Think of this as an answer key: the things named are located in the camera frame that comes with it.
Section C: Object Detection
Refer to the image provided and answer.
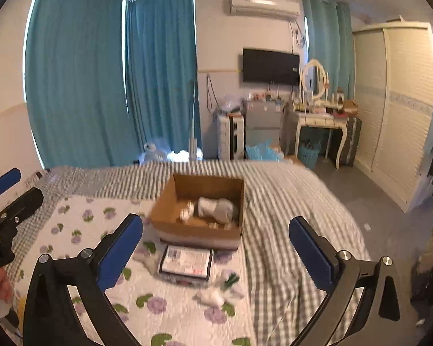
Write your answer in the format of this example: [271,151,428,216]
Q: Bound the cream louvred wardrobe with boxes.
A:
[352,22,433,214]

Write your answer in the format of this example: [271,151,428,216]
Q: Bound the white drawer cabinet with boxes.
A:
[216,113,246,161]

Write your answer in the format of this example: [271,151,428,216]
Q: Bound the light teal curtain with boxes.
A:
[302,0,356,99]

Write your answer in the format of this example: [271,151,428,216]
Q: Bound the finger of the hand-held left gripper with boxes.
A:
[0,168,22,200]
[0,187,44,240]

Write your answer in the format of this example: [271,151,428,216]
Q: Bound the pale blue stuffed bag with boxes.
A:
[139,138,171,165]

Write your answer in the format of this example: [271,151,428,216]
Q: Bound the brown cardboard box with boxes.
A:
[150,173,245,251]

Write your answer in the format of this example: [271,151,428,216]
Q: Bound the clear plastic bag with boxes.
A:
[218,94,241,115]

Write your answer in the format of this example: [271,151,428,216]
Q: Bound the narrow teal curtain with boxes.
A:
[124,0,203,160]

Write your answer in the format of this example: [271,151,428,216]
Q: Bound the black white flat packet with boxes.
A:
[158,244,213,282]

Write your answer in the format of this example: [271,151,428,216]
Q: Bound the teal woven basket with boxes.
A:
[297,142,322,170]

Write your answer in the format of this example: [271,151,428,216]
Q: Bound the white sock with green print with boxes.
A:
[219,274,247,298]

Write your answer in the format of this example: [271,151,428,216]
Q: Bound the oval vanity mirror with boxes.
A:
[300,59,330,104]

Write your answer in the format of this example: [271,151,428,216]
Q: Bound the grey mini fridge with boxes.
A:
[245,100,284,152]

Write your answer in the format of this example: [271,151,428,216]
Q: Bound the white standing pole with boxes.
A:
[188,79,203,160]

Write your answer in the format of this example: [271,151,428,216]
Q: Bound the dark cloth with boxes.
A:
[410,256,433,312]

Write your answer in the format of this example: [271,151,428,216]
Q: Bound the white air conditioner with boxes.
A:
[229,0,300,21]

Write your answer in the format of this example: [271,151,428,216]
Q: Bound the white cloth in box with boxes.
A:
[197,196,239,224]

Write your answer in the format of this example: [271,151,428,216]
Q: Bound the small pale soft item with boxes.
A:
[180,203,196,223]

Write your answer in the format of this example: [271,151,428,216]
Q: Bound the white dressing table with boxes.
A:
[286,109,349,169]

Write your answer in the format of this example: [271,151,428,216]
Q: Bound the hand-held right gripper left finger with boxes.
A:
[23,213,144,346]

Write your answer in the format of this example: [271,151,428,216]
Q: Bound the floral quilt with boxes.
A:
[3,195,261,346]

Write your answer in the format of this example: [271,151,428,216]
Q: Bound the wide teal curtain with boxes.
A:
[23,0,145,171]

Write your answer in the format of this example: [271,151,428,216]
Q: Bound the black wall television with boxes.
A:
[242,48,301,87]

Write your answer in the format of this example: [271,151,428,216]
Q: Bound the dark suitcase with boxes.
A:
[341,115,362,168]

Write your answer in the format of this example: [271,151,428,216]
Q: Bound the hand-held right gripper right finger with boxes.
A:
[288,216,402,346]

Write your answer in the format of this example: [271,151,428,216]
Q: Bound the blue plastic bag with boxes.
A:
[245,140,285,161]

